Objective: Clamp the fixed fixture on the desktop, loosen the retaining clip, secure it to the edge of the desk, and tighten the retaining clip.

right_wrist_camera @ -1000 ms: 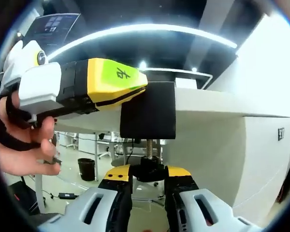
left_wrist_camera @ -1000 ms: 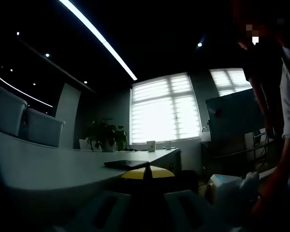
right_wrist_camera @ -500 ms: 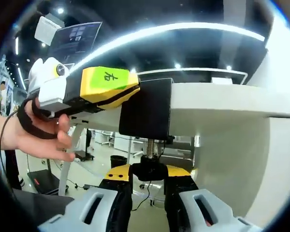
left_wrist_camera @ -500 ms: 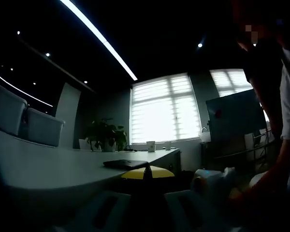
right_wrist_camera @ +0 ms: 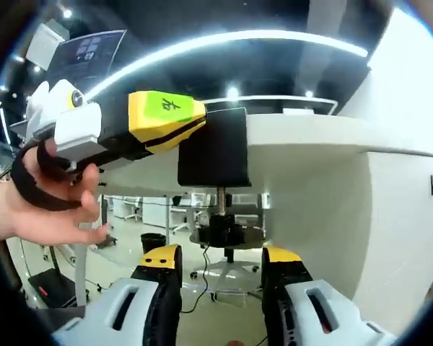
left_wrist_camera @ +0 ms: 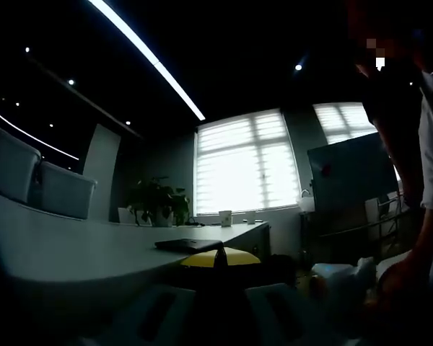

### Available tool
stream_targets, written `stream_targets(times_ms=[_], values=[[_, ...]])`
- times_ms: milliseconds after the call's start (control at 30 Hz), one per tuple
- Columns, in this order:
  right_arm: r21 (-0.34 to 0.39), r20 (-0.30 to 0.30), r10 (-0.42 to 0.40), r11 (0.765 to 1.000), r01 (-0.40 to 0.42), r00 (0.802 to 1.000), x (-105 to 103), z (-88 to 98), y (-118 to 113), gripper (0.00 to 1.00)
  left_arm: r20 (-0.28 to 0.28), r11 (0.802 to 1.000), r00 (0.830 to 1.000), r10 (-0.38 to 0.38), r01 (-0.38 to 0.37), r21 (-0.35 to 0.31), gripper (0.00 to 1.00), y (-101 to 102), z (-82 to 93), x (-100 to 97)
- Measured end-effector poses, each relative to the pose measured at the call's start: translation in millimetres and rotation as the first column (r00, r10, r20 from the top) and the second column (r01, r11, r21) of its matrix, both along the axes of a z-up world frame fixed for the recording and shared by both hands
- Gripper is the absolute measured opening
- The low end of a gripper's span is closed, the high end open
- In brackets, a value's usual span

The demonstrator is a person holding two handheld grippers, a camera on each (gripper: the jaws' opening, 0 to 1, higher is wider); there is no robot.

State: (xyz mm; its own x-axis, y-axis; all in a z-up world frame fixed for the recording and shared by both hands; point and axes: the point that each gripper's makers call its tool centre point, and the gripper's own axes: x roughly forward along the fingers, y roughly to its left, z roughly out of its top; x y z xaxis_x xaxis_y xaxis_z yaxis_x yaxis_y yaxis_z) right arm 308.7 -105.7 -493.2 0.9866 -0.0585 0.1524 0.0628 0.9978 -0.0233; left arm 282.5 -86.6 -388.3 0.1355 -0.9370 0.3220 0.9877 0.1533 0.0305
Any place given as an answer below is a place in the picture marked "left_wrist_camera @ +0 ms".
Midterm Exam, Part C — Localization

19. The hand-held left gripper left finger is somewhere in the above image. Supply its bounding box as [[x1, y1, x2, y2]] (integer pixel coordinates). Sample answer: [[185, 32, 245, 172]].
[[75, 248, 225, 346]]

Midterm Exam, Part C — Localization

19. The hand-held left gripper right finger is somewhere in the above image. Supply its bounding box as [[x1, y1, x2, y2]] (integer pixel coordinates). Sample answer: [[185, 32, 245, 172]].
[[222, 247, 365, 346]]

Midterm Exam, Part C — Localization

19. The black fixed fixture clamp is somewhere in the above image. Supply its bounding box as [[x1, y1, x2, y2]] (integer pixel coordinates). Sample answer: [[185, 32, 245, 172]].
[[154, 237, 225, 255]]

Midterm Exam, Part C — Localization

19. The white desk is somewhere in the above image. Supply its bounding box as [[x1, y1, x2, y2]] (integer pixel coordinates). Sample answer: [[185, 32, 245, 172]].
[[0, 187, 271, 318]]

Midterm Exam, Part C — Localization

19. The white crumpled bag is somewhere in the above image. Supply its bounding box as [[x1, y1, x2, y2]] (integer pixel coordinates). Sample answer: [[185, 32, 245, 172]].
[[296, 189, 315, 212]]

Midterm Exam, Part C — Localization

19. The dark board on stand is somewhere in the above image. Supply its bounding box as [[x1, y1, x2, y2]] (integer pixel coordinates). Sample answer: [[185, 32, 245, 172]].
[[307, 131, 400, 217]]

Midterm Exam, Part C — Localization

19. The green potted plant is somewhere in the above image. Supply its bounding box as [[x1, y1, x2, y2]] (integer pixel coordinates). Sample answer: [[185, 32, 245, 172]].
[[125, 176, 191, 228]]

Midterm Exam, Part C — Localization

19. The window with blinds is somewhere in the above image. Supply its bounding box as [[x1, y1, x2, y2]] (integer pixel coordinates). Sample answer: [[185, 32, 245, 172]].
[[312, 102, 380, 145], [193, 107, 304, 216]]

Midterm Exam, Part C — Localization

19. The white storage box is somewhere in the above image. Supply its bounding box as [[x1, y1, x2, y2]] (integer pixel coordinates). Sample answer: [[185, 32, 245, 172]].
[[0, 122, 43, 205], [35, 161, 98, 221]]

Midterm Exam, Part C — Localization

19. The white square column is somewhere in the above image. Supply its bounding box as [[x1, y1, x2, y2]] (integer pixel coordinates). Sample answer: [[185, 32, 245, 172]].
[[82, 123, 122, 223]]

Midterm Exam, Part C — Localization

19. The long ceiling light strip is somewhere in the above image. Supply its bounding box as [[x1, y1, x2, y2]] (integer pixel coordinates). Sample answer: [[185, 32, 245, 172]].
[[88, 0, 206, 122]]

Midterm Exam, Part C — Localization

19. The metal frame chair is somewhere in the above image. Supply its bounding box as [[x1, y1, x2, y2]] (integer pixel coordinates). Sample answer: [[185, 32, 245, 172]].
[[364, 190, 408, 253]]

